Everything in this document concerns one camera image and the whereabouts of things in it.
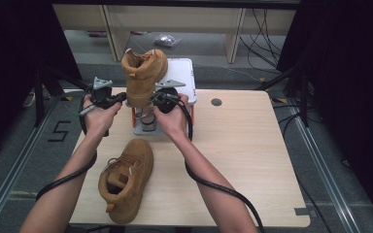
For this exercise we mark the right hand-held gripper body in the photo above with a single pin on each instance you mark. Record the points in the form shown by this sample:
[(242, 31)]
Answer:
[(167, 102)]

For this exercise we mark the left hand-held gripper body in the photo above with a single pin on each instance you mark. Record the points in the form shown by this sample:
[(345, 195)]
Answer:
[(102, 95)]

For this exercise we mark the tan suede boot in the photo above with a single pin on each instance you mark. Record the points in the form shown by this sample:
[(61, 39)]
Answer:
[(136, 161), (142, 77)]

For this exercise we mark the white two-tier shoe rack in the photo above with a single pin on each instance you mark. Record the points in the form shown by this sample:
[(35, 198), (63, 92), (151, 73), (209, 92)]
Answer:
[(183, 74)]

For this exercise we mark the person's right hand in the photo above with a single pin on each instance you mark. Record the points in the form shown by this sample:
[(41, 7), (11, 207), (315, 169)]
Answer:
[(175, 124)]

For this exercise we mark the person's left hand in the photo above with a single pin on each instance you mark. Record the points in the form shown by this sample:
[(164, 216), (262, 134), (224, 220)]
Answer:
[(100, 121)]

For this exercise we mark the round dark table grommet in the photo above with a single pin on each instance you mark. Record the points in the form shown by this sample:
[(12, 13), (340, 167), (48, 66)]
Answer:
[(216, 102)]

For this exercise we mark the clear plastic bag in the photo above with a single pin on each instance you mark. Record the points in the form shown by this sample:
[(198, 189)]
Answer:
[(167, 40)]

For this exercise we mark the purple flat item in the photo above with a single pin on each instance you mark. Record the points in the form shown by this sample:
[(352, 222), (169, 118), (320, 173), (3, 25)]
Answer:
[(97, 34)]

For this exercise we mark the black metal stand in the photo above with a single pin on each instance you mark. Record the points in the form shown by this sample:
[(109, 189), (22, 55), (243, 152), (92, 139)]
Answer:
[(304, 97), (39, 97)]

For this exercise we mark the small white object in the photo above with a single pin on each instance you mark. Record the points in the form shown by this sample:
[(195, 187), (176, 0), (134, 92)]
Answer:
[(29, 100)]

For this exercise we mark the black curtain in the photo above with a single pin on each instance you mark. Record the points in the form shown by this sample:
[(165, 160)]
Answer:
[(353, 64), (6, 48)]

